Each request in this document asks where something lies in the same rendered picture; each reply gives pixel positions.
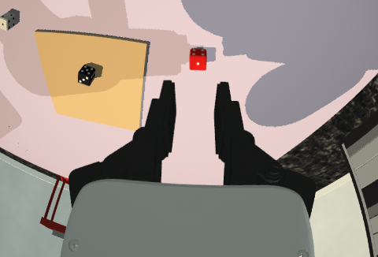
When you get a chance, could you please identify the orange mat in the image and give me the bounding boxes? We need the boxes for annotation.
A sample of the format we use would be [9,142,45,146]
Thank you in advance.
[35,30,148,131]

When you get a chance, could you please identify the white die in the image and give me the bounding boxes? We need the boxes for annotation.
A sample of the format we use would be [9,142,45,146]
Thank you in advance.
[0,12,15,31]

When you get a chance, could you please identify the red die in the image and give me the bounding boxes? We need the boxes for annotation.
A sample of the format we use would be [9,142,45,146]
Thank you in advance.
[190,49,207,70]

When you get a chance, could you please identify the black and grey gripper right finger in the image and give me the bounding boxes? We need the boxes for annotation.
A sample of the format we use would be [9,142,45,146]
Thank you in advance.
[214,82,317,218]

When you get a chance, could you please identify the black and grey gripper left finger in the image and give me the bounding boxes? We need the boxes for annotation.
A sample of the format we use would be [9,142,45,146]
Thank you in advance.
[69,80,176,206]

